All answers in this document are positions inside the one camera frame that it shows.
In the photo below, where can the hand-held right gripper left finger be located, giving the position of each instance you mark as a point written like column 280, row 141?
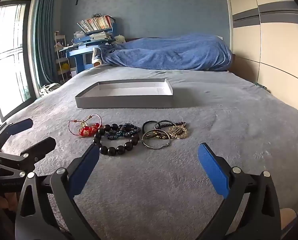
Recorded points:
column 84, row 170

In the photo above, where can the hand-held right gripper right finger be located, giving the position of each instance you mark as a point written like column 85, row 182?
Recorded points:
column 213, row 167

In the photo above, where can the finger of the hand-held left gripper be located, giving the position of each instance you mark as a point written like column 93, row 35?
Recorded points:
column 21, row 126
column 45, row 145

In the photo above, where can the silver bangle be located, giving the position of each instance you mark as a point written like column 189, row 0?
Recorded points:
column 144, row 142

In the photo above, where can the grey cardboard box tray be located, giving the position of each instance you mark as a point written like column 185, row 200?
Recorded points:
column 124, row 102

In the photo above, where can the person's left hand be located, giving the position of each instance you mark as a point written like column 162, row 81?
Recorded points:
column 6, row 201

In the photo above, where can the white sneakers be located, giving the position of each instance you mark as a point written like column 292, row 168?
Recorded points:
column 49, row 88

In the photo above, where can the yellow toy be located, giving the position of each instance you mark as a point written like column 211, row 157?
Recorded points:
column 65, row 67

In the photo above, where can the white trolley rack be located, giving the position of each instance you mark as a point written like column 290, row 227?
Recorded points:
column 60, row 55

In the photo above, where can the window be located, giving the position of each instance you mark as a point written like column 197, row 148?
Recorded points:
column 6, row 42

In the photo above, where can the person's leg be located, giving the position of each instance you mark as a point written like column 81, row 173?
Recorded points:
column 288, row 217

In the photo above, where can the blue desk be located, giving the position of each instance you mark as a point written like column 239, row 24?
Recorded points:
column 79, row 55

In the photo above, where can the green cloth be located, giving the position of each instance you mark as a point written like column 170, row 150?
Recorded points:
column 261, row 86

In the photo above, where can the teal curtain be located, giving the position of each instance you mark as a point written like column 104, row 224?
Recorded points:
column 46, row 30

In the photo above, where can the white slipper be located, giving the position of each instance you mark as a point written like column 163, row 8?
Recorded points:
column 96, row 56

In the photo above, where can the stack of papers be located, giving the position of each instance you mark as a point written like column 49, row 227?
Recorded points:
column 101, row 36

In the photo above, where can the blue blanket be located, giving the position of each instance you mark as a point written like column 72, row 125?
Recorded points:
column 176, row 52

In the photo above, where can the row of books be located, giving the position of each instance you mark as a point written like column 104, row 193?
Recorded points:
column 96, row 23

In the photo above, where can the white plush toy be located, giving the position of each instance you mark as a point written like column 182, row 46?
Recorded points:
column 119, row 39

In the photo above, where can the beige wardrobe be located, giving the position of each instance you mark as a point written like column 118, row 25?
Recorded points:
column 276, row 42

